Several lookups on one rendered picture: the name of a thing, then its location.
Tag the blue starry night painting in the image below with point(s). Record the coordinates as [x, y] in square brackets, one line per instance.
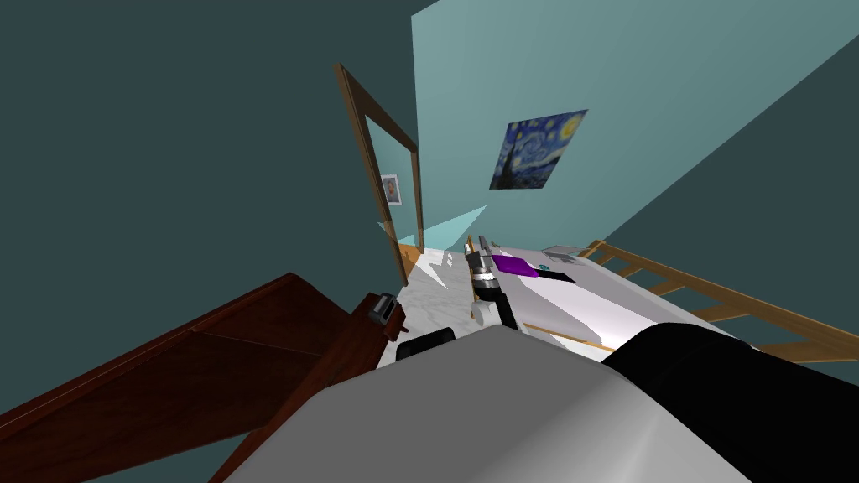
[537, 149]

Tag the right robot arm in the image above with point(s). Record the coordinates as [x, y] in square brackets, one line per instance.
[738, 402]

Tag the small black grey box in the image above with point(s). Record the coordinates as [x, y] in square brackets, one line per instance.
[383, 307]

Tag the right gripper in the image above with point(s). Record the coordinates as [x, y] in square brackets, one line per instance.
[482, 260]

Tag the small portrait picture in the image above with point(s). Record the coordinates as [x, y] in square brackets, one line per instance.
[391, 189]

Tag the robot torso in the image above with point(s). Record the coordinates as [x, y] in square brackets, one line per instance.
[483, 416]

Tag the dark red wooden cabinet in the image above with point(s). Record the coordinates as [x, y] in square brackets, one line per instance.
[201, 389]

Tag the purple book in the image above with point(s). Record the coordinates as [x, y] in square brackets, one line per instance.
[515, 265]

